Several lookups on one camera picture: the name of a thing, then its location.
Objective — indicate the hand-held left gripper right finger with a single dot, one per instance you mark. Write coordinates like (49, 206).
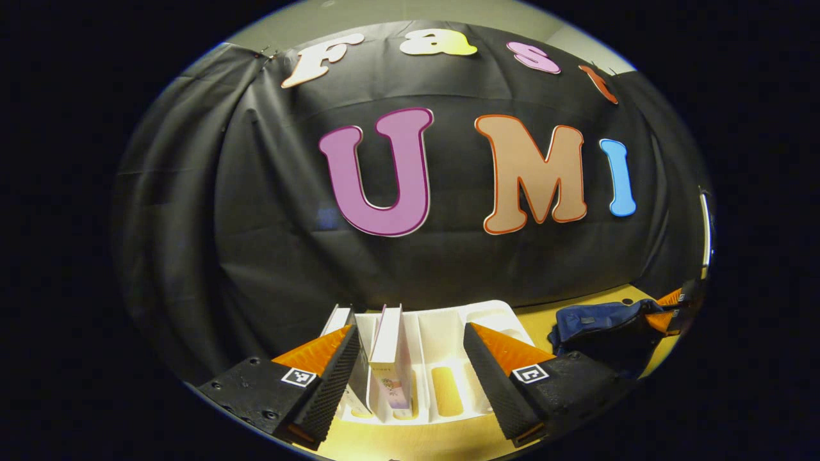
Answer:
(496, 397)

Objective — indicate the white bookshelf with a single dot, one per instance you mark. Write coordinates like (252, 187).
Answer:
(448, 346)

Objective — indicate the pink cover book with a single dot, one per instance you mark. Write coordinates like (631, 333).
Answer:
(389, 358)

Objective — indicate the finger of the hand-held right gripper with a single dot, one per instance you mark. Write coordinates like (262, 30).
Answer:
(671, 298)
(663, 322)

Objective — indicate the black backdrop cloth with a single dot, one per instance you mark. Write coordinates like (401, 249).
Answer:
(269, 224)

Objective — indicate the blue schoolbag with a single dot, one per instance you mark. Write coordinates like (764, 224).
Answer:
(596, 323)

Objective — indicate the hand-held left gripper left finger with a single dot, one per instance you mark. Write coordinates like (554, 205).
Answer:
(333, 390)

